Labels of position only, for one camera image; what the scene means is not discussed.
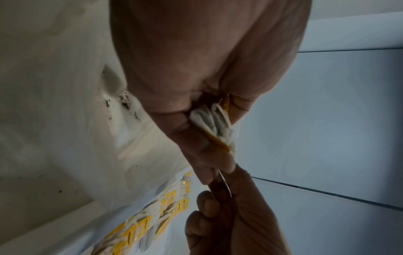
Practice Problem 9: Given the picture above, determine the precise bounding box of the person's right hand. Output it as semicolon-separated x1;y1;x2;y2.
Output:
184;164;295;255

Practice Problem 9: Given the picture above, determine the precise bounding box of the white tea bag yellow tag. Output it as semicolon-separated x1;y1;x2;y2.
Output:
188;96;239;198

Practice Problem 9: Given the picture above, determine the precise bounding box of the person's left hand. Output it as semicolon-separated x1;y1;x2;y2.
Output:
109;0;313;186

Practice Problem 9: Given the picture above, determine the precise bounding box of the pile of yellow-tagged tea bags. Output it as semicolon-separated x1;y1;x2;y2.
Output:
91;170;193;255

